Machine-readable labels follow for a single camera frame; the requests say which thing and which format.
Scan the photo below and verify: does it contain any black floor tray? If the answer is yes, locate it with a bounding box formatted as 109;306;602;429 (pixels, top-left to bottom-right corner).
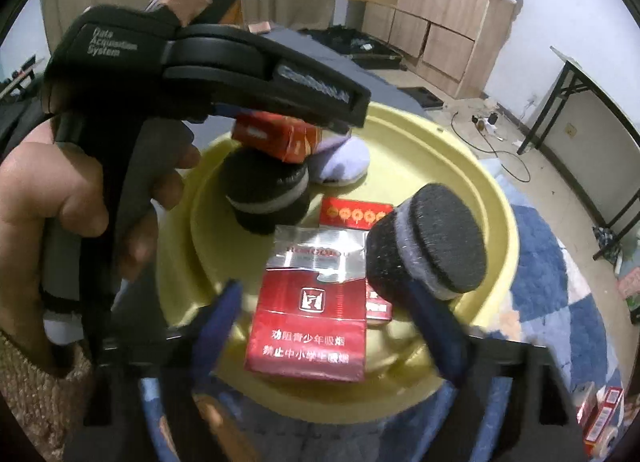
405;86;445;108

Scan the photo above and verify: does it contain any pink package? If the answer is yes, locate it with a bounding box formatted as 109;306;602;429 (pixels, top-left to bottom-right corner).
617;272;640;313

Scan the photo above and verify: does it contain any black round sponge grey band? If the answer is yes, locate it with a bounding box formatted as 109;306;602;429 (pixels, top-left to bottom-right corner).
220;147;311;237
365;183;488;300

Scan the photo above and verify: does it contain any blue checkered fluffy blanket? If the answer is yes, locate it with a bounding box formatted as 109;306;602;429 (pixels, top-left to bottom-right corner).
135;142;626;462

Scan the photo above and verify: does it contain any yellow plastic basin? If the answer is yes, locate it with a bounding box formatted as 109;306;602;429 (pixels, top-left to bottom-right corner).
155;102;521;423

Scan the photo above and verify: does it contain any red white carton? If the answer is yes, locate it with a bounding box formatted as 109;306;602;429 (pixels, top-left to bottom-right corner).
582;387;626;445
575;382;599;424

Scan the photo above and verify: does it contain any red silver-top cigarette box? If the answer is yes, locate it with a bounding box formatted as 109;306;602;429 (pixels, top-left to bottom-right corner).
244;223;368;384

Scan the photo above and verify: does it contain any dark cloth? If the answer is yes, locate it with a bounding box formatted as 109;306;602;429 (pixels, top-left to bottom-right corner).
592;225;626;263

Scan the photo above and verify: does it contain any black floor cable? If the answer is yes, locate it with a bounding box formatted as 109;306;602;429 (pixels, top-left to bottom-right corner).
450;110;532;184

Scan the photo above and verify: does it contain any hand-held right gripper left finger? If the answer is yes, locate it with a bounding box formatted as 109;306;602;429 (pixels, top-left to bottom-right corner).
65;279;246;462

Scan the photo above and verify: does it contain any orange-red cigarette box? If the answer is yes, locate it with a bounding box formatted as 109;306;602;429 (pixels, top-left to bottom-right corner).
231;111;325;164

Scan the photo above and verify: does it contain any woven basket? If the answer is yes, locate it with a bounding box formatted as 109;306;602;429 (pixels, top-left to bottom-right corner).
0;329;96;453

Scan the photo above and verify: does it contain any black folding table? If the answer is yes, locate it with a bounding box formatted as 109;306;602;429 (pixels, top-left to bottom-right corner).
517;46;640;263

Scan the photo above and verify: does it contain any red gold-lantern cigarette box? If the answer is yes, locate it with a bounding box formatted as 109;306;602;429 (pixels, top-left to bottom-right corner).
319;195;396;325

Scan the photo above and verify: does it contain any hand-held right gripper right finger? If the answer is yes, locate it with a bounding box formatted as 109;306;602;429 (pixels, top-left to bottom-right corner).
400;277;591;462

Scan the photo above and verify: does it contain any black open suitcase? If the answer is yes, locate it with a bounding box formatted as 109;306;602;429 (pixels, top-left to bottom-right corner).
300;25;403;70

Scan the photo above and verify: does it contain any person's left hand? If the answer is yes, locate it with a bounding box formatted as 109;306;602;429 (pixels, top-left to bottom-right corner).
0;115;202;378

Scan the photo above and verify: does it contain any white power strip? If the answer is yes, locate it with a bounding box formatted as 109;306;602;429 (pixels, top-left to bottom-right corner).
472;113;501;135

